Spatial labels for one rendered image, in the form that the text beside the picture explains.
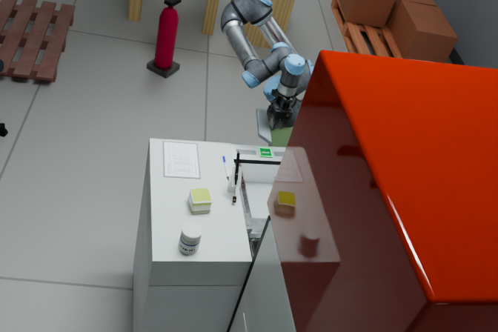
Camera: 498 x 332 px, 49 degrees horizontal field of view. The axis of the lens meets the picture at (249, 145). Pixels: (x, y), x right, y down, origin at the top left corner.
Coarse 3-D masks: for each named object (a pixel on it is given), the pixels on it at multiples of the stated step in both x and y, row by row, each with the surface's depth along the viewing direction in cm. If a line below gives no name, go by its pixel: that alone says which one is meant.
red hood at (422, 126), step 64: (320, 64) 140; (384, 64) 142; (448, 64) 150; (320, 128) 137; (384, 128) 121; (448, 128) 126; (320, 192) 135; (384, 192) 105; (448, 192) 109; (320, 256) 133; (384, 256) 103; (448, 256) 96; (320, 320) 130; (384, 320) 102; (448, 320) 92
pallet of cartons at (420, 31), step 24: (336, 0) 575; (360, 0) 524; (384, 0) 525; (408, 0) 529; (432, 0) 542; (360, 24) 545; (384, 24) 542; (408, 24) 502; (432, 24) 498; (360, 48) 502; (384, 48) 513; (408, 48) 495; (432, 48) 495
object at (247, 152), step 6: (234, 150) 236; (240, 150) 237; (246, 150) 238; (252, 150) 239; (258, 150) 239; (276, 150) 242; (282, 150) 243; (234, 156) 233; (240, 156) 234; (246, 156) 234; (252, 156) 235; (258, 156) 236; (276, 156) 239; (282, 156) 240
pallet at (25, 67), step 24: (24, 0) 451; (0, 24) 417; (24, 24) 424; (48, 24) 433; (72, 24) 456; (0, 48) 396; (24, 48) 402; (48, 48) 408; (0, 72) 376; (24, 72) 381; (48, 72) 387
